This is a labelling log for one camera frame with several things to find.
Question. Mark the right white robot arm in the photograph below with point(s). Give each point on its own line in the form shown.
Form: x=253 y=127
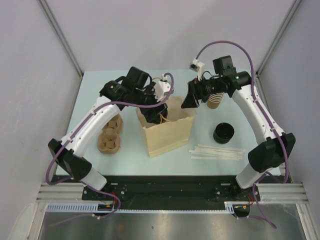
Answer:
x=274 y=146

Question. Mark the white slotted cable duct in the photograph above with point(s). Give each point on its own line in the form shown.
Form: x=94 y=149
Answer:
x=103 y=208

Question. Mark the stack of black lids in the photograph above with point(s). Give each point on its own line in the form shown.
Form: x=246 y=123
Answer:
x=223 y=133

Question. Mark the stack of paper cups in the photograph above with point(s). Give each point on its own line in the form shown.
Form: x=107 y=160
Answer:
x=214 y=100

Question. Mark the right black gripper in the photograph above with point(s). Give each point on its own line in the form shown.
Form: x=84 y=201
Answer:
x=190 y=101

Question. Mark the brown pulp cup carrier stack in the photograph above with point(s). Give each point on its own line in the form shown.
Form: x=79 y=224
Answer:
x=109 y=141

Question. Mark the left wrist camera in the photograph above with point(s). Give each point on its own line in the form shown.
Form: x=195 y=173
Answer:
x=162 y=87

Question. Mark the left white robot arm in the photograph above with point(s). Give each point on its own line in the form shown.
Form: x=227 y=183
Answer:
x=135 y=89

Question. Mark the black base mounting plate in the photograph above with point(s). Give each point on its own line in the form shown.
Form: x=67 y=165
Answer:
x=176 y=192

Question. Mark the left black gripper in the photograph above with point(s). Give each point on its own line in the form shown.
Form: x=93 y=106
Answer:
x=152 y=115

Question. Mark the brown paper bag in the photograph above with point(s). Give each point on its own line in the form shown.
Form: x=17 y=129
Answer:
x=174 y=130

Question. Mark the white wrapped straws bundle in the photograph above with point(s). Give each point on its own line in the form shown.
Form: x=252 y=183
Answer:
x=207 y=152

